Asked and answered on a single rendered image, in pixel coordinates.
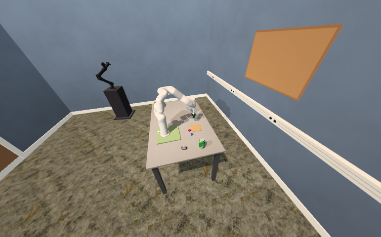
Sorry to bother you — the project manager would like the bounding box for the green soda can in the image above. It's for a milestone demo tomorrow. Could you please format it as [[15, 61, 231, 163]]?
[[199, 138, 205, 149]]

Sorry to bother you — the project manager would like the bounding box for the tan square mat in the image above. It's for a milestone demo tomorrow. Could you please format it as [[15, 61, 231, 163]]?
[[190, 124, 202, 132]]

